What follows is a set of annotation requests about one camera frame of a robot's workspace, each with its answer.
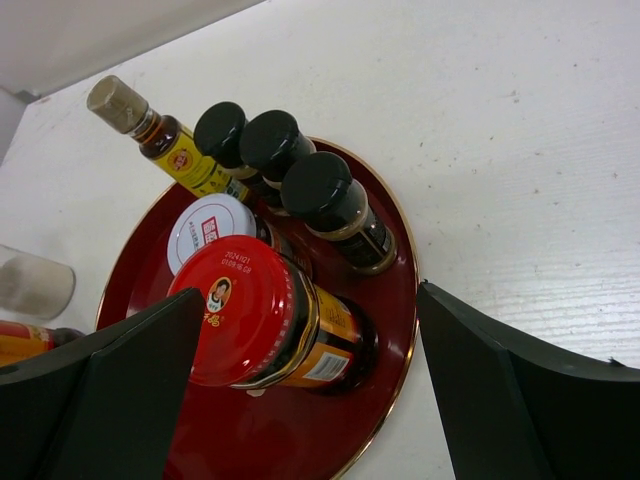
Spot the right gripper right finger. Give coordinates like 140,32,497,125
416,281,639,479

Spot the round red lacquer tray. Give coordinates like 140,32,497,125
97,140,418,479

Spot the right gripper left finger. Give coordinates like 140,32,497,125
1,288,203,479

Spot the black-cap white bottle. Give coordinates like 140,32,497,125
1,245,76,320

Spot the small yellow-label brown bottle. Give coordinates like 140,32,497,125
86,75,251,203

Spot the black-cap spice bottle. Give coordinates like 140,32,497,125
280,151,397,275
193,101,257,183
239,110,316,211

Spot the red-lid sauce jar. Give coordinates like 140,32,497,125
0,321,84,367
169,235,378,392

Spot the white-lid jar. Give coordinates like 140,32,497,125
166,192,315,279

